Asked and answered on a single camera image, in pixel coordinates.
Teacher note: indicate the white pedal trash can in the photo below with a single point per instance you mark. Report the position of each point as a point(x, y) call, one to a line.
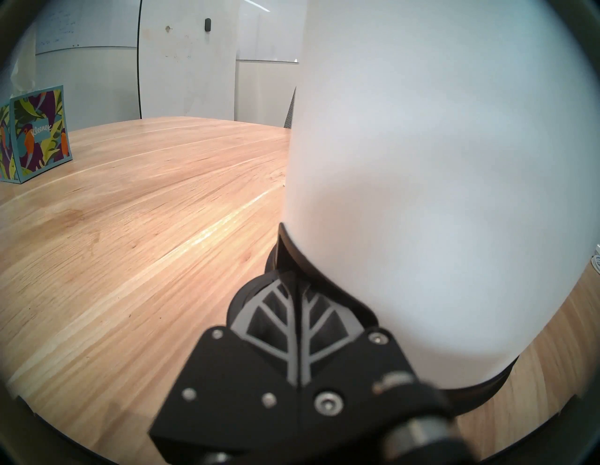
point(422, 164)

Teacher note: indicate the wall whiteboard with writing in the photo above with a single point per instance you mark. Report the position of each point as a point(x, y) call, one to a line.
point(89, 23)

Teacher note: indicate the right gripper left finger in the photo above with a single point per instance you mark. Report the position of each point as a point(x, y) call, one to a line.
point(234, 389)

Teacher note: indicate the rolling whiteboard on stand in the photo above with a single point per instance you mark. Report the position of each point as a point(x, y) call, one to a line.
point(187, 61)

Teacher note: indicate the colourful toucan tissue box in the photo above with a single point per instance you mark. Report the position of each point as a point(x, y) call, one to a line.
point(40, 136)

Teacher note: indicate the white tissue sheet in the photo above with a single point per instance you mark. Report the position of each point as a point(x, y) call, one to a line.
point(26, 70)

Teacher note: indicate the wide glass wall whiteboard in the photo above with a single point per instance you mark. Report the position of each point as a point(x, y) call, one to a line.
point(269, 30)

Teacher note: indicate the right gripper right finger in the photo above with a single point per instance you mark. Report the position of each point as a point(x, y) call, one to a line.
point(356, 375)

